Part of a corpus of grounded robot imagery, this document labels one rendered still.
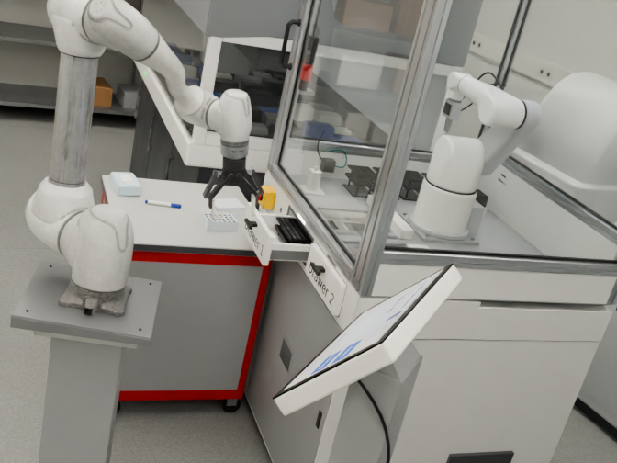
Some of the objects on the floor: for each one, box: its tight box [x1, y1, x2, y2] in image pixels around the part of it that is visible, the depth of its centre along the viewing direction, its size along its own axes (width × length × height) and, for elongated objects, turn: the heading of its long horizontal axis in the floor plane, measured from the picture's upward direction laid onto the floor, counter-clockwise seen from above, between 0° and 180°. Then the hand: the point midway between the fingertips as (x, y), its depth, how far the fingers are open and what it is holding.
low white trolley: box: [101, 175, 273, 412], centre depth 322 cm, size 58×62×76 cm
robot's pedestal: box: [33, 331, 138, 463], centre depth 245 cm, size 30×30×76 cm
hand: (232, 212), depth 265 cm, fingers open, 13 cm apart
